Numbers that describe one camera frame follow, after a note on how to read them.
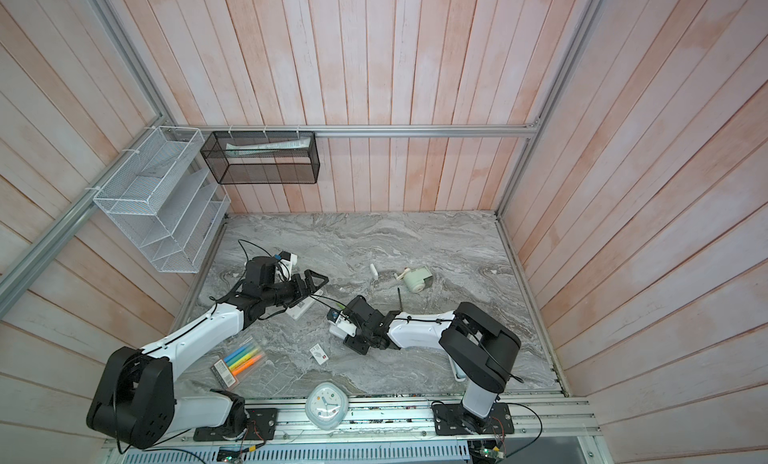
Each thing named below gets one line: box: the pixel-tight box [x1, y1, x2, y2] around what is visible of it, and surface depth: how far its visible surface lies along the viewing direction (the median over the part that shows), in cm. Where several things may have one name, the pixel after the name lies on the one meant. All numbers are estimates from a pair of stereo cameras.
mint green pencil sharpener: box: [394, 266, 433, 293], surface depth 99 cm
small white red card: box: [309, 343, 329, 365], surface depth 85 cm
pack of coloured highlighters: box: [210, 336, 267, 389], surface depth 84 cm
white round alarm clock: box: [305, 382, 349, 431], surface depth 76 cm
